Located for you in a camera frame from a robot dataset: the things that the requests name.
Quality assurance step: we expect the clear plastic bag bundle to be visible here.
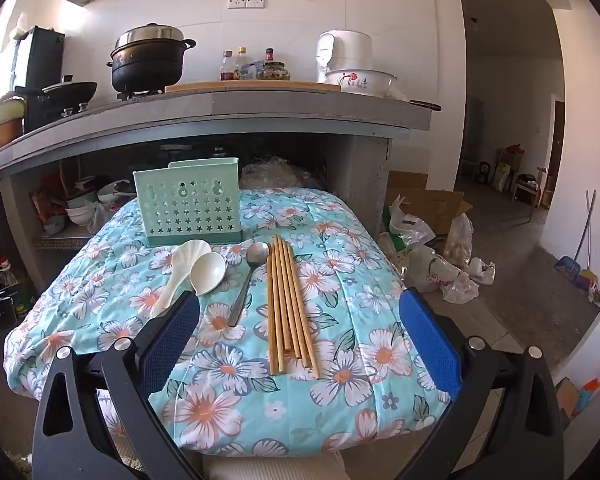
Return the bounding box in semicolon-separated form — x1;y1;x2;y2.
240;157;326;191

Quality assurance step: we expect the colourful plastic item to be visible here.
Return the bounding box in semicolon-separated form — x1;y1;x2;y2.
580;270;600;306

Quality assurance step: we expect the black stock pot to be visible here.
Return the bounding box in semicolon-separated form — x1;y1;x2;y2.
106;39;197;95

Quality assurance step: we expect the orange pot pale lid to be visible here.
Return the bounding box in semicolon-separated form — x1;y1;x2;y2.
0;92;27;151

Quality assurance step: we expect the blue floral blanket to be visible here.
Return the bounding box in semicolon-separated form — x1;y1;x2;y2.
4;187;453;461

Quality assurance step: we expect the grey concrete counter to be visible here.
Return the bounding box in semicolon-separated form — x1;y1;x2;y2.
0;85;433;281

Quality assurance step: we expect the bundle of wooden chopsticks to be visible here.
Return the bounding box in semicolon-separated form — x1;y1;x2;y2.
266;234;321;380

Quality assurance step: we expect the cooking oil bottle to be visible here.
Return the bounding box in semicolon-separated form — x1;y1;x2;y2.
0;255;23;293

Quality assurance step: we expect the green perforated utensil holder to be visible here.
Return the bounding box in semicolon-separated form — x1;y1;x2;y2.
132;158;243;247

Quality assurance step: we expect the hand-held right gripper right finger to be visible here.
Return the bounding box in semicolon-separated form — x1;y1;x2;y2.
395;288;566;480

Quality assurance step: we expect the black tall appliance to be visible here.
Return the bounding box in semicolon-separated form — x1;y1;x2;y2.
12;25;66;91

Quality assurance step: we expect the glass pickle jar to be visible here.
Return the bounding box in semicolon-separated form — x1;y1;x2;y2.
256;61;291;82

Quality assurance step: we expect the gas stove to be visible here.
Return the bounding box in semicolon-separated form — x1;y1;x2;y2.
25;89;166;126

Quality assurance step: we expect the pile of white plastic bags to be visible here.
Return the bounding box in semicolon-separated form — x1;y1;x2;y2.
390;195;496;306

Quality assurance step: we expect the steel pot lid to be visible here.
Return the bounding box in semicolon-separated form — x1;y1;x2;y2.
115;23;185;50

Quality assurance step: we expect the wooden stool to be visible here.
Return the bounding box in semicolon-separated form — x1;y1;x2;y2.
512;172;551;208

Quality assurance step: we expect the orange white plastic toy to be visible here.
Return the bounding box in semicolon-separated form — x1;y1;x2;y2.
575;365;600;416

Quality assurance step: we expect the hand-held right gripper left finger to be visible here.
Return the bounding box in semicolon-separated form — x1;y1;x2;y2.
32;290;201;480

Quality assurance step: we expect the blue long-handled dustpan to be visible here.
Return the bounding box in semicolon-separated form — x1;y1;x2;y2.
554;191;593;281

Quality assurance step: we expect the cardboard box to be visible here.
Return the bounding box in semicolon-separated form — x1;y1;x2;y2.
385;171;473;241

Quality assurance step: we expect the white air fryer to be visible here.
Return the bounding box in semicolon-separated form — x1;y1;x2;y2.
316;30;373;84

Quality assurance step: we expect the wooden cutting board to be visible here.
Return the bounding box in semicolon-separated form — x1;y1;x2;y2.
165;80;342;94

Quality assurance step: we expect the black wok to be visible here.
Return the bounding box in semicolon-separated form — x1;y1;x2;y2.
14;81;98;106

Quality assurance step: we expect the white shell-shaped spoon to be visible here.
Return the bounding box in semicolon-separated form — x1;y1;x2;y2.
150;240;213;318

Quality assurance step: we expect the metal spoon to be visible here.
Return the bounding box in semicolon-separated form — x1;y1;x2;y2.
227;241;271;328

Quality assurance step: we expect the red orange packaging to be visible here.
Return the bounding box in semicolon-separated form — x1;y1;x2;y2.
30;180;68;221

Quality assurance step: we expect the floral enamel basin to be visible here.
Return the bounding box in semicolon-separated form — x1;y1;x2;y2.
324;69;398;96

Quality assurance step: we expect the pile of bowls and plates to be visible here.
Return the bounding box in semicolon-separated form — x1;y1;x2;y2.
65;177;138;226

